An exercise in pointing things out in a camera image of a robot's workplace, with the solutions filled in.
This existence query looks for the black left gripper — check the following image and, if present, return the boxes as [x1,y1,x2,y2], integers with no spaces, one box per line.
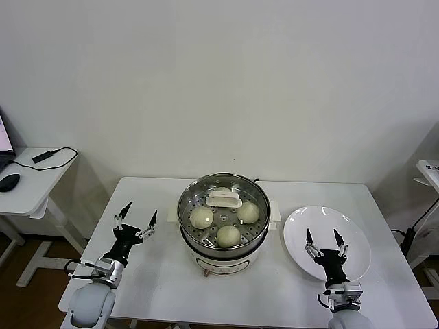
[102,201,158,267]

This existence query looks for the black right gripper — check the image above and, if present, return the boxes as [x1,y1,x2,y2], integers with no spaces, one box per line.
[304,228,351,287]

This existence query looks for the white round plate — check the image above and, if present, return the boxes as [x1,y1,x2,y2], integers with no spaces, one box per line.
[283,205,372,284]

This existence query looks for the black laptop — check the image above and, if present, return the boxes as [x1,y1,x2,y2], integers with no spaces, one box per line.
[0,106,17,172]

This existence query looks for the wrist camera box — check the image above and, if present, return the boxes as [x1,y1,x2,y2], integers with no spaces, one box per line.
[328,281,364,304]
[93,257,116,277]

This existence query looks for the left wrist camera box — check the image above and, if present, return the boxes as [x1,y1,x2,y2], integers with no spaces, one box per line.
[93,257,116,277]

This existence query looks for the black adapter with cable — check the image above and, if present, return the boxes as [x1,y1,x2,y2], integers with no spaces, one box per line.
[6,146,78,171]

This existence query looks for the black power cable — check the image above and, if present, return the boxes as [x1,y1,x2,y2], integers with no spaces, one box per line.
[390,200,439,256]

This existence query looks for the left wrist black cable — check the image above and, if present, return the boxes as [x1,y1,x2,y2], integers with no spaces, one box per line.
[64,259,99,279]

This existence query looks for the perforated steel steamer basket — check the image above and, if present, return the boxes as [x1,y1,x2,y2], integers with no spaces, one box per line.
[177,173,272,258]

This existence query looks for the white electric cooker pot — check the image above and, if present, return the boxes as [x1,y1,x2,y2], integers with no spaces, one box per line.
[167,200,281,278]

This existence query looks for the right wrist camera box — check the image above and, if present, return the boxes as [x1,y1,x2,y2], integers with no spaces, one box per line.
[328,281,364,304]

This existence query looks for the round glass lid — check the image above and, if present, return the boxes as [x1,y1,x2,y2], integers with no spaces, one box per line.
[178,173,270,249]

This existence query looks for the black computer mouse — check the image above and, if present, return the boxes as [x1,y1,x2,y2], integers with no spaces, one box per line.
[0,173,21,193]

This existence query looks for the white side desk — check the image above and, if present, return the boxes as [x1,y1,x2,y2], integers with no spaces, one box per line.
[0,147,90,288]

